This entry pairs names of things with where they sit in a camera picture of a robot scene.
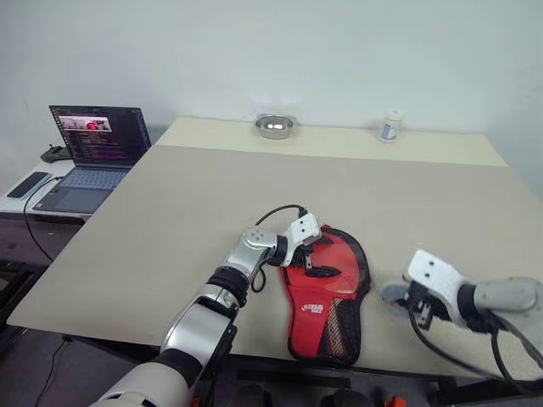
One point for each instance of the dark handheld controller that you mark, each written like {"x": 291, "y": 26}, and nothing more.
{"x": 55, "y": 153}

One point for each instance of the small orange block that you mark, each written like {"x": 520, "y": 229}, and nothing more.
{"x": 393, "y": 402}

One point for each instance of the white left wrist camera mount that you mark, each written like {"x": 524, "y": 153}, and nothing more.
{"x": 305, "y": 229}

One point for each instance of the black smartphone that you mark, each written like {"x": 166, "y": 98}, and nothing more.
{"x": 26, "y": 185}

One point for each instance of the open grey laptop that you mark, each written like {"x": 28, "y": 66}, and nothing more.
{"x": 102, "y": 135}

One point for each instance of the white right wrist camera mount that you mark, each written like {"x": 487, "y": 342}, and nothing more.
{"x": 432, "y": 271}

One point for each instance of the white side desk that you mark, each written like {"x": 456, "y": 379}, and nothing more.
{"x": 17, "y": 207}

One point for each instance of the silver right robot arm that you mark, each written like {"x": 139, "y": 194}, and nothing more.
{"x": 505, "y": 294}

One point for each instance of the white bottle with blue label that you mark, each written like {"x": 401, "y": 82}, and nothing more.
{"x": 390, "y": 127}

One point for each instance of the red and black paddle case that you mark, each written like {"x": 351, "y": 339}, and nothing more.
{"x": 309, "y": 335}

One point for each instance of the round metal bowl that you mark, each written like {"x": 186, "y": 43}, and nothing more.
{"x": 275, "y": 126}

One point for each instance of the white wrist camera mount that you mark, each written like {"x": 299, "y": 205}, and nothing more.
{"x": 432, "y": 271}
{"x": 305, "y": 229}

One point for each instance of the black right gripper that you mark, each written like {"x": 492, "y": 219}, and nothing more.
{"x": 424, "y": 305}

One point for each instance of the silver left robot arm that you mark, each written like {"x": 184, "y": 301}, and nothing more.
{"x": 199, "y": 322}

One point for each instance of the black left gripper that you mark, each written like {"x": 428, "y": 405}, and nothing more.
{"x": 309, "y": 254}

